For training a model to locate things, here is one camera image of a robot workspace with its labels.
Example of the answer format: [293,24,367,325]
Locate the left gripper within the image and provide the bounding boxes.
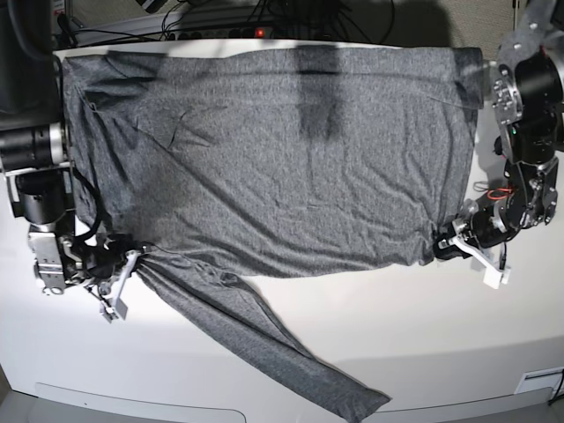
[434,200,518,289]

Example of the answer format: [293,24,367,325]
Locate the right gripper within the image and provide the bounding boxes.
[28,231,144,323]

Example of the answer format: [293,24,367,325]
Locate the grey long-sleeve T-shirt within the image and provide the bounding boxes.
[63,45,483,422]

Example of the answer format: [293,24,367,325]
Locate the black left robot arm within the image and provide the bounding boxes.
[434,1,563,289]

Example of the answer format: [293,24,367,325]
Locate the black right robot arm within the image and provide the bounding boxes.
[1,1,146,323]

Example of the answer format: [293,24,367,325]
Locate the black power strip red light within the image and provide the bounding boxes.
[166,26,273,41]

